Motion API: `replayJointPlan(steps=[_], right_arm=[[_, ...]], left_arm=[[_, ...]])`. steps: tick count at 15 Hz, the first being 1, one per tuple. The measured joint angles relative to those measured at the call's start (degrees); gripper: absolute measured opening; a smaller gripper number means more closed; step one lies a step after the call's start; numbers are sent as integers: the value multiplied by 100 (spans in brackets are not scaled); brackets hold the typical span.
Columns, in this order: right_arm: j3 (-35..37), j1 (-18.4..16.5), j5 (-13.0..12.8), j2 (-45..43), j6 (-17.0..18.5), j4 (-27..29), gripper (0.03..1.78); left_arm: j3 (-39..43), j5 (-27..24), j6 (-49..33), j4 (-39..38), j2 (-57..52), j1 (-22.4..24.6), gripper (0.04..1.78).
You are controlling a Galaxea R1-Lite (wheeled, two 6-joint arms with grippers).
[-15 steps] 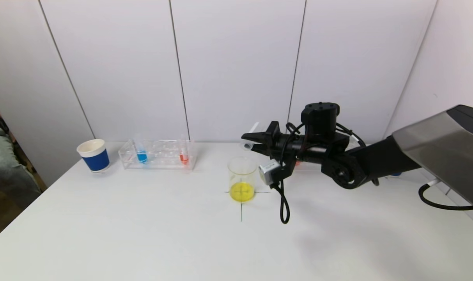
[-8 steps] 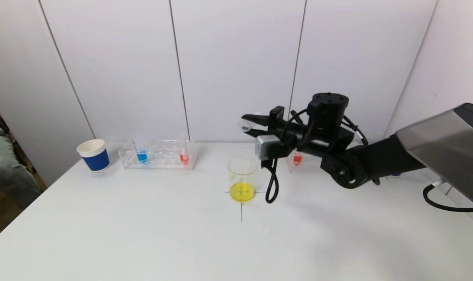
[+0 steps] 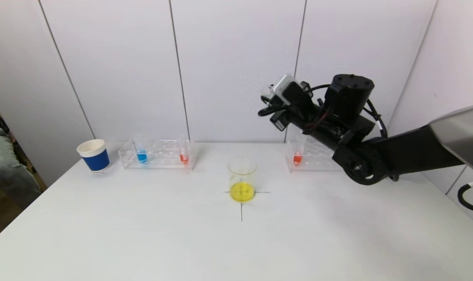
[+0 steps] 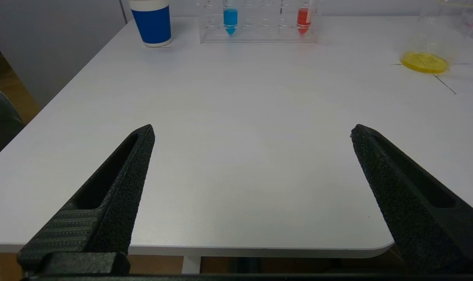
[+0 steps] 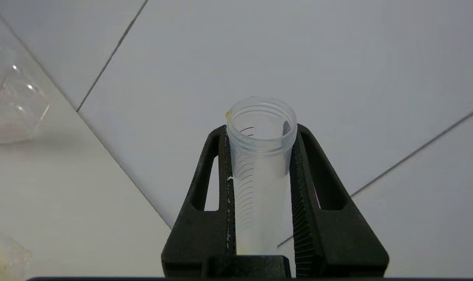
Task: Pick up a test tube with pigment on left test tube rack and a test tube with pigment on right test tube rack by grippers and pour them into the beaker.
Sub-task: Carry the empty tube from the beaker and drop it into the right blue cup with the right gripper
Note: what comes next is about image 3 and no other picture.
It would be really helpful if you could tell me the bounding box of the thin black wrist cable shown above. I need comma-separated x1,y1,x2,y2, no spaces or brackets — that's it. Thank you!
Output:
363,100,389,137

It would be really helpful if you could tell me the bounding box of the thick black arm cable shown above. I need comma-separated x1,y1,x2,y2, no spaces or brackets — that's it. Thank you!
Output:
457,178,473,214

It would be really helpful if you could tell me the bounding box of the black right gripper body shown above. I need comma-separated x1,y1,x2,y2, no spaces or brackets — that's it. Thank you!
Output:
269,98,313,134

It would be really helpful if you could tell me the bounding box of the clear glass beaker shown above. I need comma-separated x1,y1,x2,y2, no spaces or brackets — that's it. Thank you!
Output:
227,156,257,203

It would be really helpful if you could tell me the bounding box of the test tube with blue liquid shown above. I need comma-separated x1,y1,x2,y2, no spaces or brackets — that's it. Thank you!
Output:
134,135,149,165

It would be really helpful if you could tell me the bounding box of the test tube with yellow pigment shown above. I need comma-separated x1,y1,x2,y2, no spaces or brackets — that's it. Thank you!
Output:
260,83,278,105

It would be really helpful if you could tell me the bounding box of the person in grey trousers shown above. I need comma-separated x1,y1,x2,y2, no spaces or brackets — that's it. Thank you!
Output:
0,92,43,210

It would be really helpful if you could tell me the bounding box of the test tube with red liquid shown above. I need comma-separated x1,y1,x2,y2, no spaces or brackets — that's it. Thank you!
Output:
293,135,306,167
178,135,190,165

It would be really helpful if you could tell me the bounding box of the black looped camera cable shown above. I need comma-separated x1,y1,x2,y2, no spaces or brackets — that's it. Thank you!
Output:
301,81,332,96

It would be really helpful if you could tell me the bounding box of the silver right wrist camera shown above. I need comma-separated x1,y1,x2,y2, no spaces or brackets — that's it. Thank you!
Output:
273,75,295,96

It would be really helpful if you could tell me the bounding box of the blue white paper cup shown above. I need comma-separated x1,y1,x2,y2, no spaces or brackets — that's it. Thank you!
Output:
77,139,111,173

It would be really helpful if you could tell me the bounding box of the clear acrylic test tube rack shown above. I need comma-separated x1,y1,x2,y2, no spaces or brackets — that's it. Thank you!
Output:
119,140,197,171
285,135,342,173

